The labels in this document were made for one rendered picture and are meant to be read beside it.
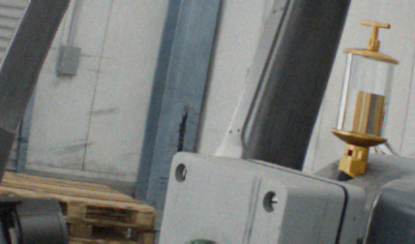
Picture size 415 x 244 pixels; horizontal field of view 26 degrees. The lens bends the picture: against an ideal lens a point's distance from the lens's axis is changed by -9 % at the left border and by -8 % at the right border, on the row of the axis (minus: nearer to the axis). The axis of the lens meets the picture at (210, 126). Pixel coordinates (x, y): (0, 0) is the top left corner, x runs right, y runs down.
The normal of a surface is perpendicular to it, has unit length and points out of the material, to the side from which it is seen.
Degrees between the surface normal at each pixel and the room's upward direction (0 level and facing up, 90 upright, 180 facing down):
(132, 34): 90
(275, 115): 72
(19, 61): 61
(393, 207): 79
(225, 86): 90
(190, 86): 90
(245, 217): 90
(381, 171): 23
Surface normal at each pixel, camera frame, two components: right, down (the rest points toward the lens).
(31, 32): 0.30, -0.40
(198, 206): -0.79, -0.11
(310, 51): 0.44, -0.14
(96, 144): 0.56, 0.15
